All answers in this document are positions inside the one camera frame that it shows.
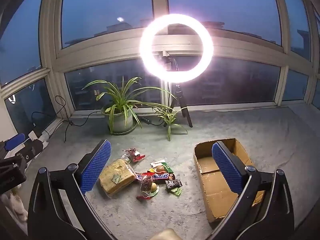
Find green pot saucer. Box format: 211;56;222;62
108;120;137;136

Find large spider plant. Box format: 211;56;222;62
82;76;175;134

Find brown chocolate bar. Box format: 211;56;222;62
134;172;152;182
149;172;174;181

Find cardboard box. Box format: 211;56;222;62
194;137;265;224

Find sandwich bread pack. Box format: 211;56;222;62
99;158;137;197

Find small spider plantlet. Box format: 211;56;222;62
154;102;188;142

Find pale green plant pot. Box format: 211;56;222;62
101;104;134;133

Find white cloth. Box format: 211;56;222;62
0;187;28;230

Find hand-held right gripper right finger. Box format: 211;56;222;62
207;141;295;240

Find black tripod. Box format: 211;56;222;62
164;82;193;128

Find white power strip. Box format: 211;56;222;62
27;129;50;153

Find black candy packet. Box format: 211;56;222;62
165;179;183;189

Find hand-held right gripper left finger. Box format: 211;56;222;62
27;139;112;240

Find white ring light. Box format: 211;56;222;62
139;14;215;83

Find black phone clamp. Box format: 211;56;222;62
160;55;179;72

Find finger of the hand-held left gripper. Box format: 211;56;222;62
0;133;26;160
11;139;43;167

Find black power cable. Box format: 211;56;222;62
54;95;73;143

